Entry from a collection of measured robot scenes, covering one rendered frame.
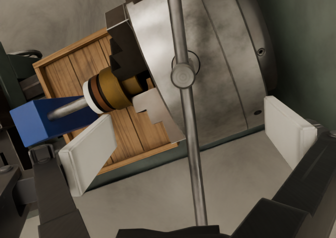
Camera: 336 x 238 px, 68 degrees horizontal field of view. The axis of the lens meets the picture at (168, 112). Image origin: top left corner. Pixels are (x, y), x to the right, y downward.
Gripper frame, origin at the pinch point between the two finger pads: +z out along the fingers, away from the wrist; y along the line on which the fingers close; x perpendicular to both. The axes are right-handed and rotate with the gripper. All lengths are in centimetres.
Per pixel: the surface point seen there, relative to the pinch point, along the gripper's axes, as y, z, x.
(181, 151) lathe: -9, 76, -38
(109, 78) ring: -14.1, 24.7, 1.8
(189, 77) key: 0.6, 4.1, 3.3
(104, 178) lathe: -45, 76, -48
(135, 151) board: -18, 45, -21
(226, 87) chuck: 4.6, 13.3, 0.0
